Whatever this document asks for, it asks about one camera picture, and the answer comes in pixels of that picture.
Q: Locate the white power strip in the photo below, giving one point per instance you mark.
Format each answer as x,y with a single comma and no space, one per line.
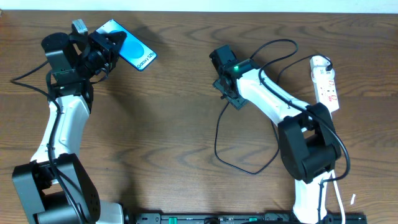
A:
323,78

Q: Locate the blue Galaxy S25+ smartphone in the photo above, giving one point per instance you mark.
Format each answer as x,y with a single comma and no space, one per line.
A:
133,51

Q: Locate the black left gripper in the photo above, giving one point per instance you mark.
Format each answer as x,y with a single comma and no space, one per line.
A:
101,45

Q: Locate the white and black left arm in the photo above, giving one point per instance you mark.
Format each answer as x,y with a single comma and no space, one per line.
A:
54,187

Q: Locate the small white paper tag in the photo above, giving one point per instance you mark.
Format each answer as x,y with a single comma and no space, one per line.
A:
352,199

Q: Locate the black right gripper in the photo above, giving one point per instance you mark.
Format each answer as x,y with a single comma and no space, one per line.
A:
233,100

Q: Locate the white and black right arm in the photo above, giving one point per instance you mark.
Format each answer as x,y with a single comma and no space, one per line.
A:
308,143

